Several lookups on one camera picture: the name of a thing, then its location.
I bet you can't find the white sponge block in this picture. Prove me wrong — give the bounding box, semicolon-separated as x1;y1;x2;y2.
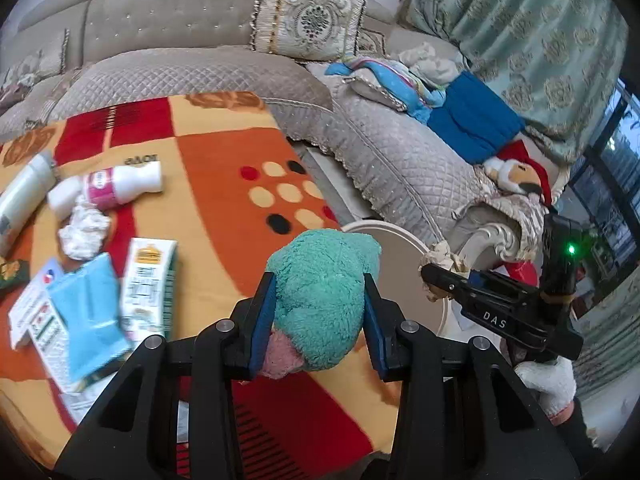
47;177;86;222

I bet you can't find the person's right hand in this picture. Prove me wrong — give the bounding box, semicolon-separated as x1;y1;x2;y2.
515;357;578;426

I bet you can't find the teal and pink plush toy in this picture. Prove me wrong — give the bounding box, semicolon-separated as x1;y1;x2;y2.
260;228;383;381

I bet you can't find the white bottle with pink label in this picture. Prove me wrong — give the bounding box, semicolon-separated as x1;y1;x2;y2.
82;161;164;207

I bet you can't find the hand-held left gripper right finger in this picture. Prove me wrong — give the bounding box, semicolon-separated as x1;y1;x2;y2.
362;272;593;480

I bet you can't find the blue folded cloth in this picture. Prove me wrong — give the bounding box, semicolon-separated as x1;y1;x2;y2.
427;71;525;165

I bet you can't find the ornate beige fringed pillow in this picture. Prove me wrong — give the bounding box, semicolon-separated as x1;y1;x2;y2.
250;0;367;61

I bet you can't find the crumpled beige cloth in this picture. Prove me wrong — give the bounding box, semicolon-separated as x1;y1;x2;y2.
404;42;468;86

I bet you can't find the white thermos bottle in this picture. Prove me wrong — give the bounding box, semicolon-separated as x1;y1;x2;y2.
0;152;62;258

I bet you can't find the green patterned curtain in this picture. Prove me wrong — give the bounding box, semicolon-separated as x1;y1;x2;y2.
400;0;631;166

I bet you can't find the round white bin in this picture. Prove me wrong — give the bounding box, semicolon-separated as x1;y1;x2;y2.
341;220;453;341

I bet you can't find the person's right forearm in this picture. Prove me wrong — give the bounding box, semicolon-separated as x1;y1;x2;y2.
550;397;608;466

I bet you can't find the grey quilted sofa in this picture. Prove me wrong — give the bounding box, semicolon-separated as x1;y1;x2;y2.
0;0;571;281

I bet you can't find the orange red printed blanket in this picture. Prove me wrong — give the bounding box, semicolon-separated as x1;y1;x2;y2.
0;91;401;480

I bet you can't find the white and green carton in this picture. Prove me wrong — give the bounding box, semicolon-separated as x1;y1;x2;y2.
120;237;179;343

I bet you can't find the striped blue cloth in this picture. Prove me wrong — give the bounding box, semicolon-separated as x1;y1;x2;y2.
325;56;448;123

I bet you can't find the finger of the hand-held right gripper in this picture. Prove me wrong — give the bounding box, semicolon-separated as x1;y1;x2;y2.
420;264;501;306
467;270;543;293

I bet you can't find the glass window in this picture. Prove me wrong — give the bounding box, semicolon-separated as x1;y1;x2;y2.
555;80;640;401

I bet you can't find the white tissue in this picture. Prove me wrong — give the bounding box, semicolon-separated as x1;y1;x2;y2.
57;195;112;261

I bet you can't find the dark green packet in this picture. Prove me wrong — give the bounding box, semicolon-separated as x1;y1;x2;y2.
0;257;23;291

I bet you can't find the red santa plush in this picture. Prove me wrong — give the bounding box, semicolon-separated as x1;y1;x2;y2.
482;140;553;208

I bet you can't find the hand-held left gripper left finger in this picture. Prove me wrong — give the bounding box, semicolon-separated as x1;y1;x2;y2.
52;271;278;480

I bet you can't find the white printed medicine box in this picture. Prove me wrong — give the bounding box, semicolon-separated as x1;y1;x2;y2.
7;258;132;426

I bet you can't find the light blue packet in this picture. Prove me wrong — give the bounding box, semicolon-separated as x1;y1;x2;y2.
47;252;135;381

